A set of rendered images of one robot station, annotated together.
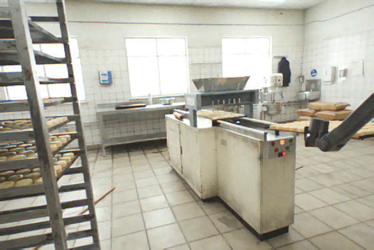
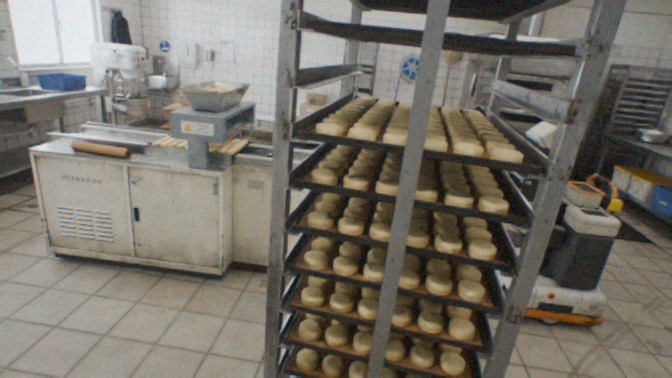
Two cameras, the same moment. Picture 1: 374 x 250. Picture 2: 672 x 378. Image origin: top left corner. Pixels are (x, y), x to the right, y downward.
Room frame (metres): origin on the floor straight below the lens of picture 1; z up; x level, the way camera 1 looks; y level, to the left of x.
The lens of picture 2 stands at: (0.69, 1.72, 1.65)
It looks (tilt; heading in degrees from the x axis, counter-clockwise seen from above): 20 degrees down; 291
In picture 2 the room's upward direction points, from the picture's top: 6 degrees clockwise
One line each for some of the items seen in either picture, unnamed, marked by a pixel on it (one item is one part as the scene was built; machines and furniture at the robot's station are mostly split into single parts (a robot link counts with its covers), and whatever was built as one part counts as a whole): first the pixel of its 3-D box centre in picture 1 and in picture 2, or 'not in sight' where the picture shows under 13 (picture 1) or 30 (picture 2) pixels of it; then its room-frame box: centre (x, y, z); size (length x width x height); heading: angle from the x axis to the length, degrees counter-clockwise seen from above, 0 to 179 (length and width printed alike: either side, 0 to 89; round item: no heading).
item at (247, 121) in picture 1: (228, 116); (210, 143); (2.58, -0.53, 0.87); 2.01 x 0.03 x 0.07; 19
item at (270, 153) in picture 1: (280, 147); not in sight; (1.61, -0.71, 0.77); 0.24 x 0.04 x 0.14; 109
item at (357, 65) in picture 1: (357, 68); (228, 52); (4.95, -3.78, 1.37); 0.27 x 0.02 x 0.40; 16
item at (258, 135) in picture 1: (205, 119); (194, 153); (2.49, -0.26, 0.87); 2.01 x 0.03 x 0.07; 19
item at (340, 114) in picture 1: (335, 113); not in sight; (4.70, -3.21, 0.47); 0.72 x 0.42 x 0.17; 112
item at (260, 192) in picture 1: (250, 171); (284, 213); (1.95, -0.59, 0.45); 0.70 x 0.34 x 0.90; 19
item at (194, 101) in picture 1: (221, 107); (218, 130); (2.43, -0.43, 1.01); 0.72 x 0.33 x 0.34; 109
